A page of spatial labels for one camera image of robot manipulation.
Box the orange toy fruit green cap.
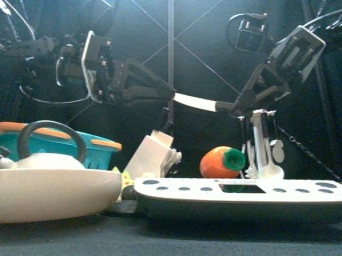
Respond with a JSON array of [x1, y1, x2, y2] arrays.
[[199, 145, 247, 179]]

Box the white utensil rack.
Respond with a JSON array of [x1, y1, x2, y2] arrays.
[[237, 108, 278, 180]]

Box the black diagonal chain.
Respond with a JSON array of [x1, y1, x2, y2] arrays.
[[285, 131, 342, 183]]

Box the tall black-handled knife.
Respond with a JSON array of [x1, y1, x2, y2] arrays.
[[158, 106, 174, 133]]

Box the white toy spoon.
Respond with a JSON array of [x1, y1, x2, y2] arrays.
[[259, 114, 286, 181]]

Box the white toy fork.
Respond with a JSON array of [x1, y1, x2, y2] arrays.
[[242, 116, 261, 180]]

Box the white oval toy ladle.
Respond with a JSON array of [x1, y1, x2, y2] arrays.
[[269, 114, 287, 164]]

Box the short black-handled knife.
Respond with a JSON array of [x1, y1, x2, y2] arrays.
[[164, 120, 176, 135]]

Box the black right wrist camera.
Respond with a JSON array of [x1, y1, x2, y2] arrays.
[[226, 12, 270, 55]]

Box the large white bowl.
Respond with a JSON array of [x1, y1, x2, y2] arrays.
[[0, 167, 123, 224]]

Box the white kettle dark handle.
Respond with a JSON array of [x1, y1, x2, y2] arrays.
[[0, 119, 88, 171]]

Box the white kitchen scale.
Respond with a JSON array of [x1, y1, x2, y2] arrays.
[[132, 176, 342, 225]]

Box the grey vertical frame pole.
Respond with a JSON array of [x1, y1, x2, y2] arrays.
[[167, 0, 175, 125]]

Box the grey arm cable loop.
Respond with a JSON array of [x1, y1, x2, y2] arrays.
[[18, 55, 95, 105]]

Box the teal basket orange handles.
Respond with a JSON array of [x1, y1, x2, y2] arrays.
[[0, 121, 123, 171]]

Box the yellow toy piece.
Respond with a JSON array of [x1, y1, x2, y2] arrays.
[[119, 168, 136, 202]]

